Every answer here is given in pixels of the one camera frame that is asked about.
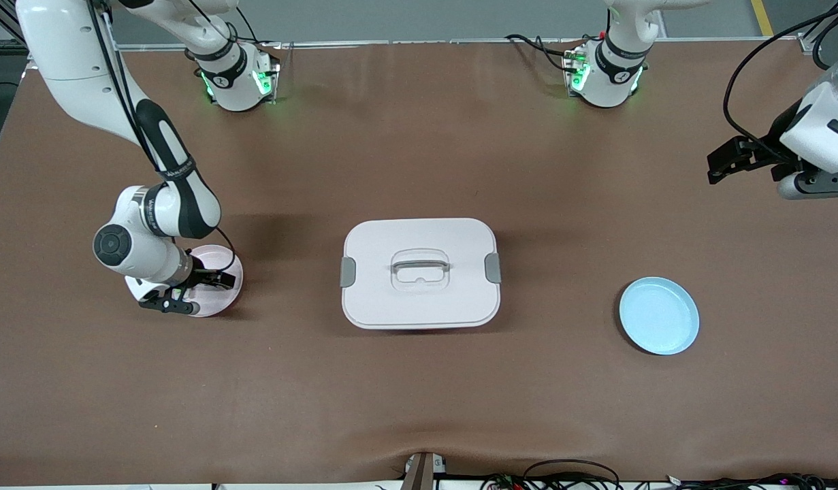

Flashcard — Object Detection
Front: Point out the pink round plate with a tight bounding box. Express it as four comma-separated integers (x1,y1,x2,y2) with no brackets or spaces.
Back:
184,244,244,319

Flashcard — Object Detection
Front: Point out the metal table edge rail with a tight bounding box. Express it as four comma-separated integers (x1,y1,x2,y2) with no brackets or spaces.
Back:
116,37,804,52

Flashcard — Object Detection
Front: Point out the light blue round plate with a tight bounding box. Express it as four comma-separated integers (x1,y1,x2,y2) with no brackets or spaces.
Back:
619,276,700,356

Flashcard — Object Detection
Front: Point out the aluminium frame post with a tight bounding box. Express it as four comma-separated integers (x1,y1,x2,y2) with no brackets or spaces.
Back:
798,0,838,55
0,0,35,69

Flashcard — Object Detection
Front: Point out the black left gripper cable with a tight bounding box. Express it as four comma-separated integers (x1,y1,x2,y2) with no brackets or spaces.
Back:
724,3,838,147

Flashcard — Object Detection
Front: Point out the black base power cable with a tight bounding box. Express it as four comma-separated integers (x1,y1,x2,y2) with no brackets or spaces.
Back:
506,34,579,72

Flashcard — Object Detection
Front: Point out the black looped cable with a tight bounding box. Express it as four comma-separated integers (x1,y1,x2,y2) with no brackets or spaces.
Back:
521,459,622,490

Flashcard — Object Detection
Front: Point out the metal camera mount clamp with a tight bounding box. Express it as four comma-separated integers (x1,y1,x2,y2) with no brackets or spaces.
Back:
402,451,448,490

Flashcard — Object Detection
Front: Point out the white lidded storage box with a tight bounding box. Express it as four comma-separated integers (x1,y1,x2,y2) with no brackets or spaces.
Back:
340,218,502,331

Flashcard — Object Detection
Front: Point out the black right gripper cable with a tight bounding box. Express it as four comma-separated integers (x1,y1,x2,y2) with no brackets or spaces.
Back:
85,0,239,273

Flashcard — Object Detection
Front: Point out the black cable bundle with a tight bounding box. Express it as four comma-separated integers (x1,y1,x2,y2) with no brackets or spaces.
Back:
664,472,838,490

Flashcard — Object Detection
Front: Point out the brown table mat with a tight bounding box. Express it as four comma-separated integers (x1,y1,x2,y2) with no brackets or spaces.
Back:
0,37,838,487

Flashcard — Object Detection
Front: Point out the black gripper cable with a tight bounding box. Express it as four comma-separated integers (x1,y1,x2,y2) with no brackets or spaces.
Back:
85,0,239,273
724,3,838,147

